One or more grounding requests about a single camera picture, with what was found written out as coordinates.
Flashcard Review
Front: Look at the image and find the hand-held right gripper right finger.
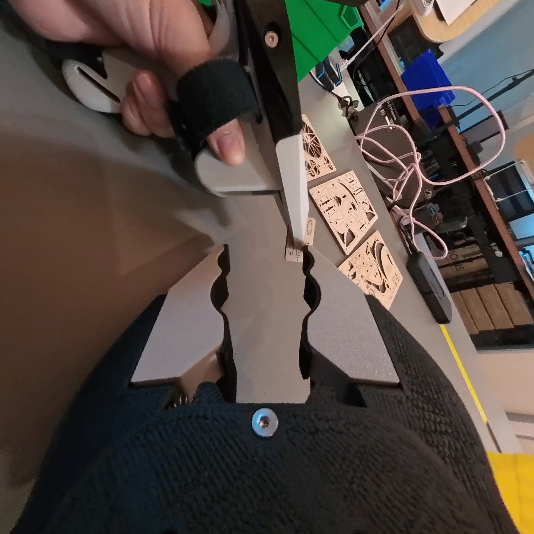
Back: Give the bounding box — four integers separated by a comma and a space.
298, 244, 401, 386

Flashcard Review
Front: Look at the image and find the printed instruction sheet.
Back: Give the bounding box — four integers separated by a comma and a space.
434, 0, 477, 26

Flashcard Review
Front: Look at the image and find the blue storage bin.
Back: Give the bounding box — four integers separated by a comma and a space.
400, 49, 456, 128

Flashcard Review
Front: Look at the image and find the black electronics box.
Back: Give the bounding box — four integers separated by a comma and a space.
361, 97, 420, 201

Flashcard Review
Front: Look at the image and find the pink cable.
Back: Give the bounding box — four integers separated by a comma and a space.
355, 85, 508, 260

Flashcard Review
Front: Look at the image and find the small black blue device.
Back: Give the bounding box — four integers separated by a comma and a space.
314, 58, 342, 92

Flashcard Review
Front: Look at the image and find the black power brick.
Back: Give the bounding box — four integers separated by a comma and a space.
407, 250, 454, 324

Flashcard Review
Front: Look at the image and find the small oblong wooden part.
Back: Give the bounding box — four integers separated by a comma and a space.
285, 216, 317, 264

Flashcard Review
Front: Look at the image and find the green storage bin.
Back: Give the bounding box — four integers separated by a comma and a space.
285, 0, 364, 83

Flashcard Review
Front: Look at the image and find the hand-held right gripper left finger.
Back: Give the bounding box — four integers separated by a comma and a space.
130, 244, 238, 401

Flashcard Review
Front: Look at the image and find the wooden wheel parts sheet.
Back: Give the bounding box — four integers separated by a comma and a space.
300, 114, 337, 183

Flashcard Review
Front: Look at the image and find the wooden sheet with curved cutouts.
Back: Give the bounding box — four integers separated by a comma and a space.
309, 170, 379, 256

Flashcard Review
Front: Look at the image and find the wooden sheet with round holes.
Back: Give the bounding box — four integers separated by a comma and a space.
338, 230, 404, 312

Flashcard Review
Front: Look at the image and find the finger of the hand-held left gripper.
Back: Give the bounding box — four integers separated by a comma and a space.
276, 132, 310, 247

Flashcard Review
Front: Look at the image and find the person's left hand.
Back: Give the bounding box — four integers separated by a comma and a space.
8, 0, 246, 166

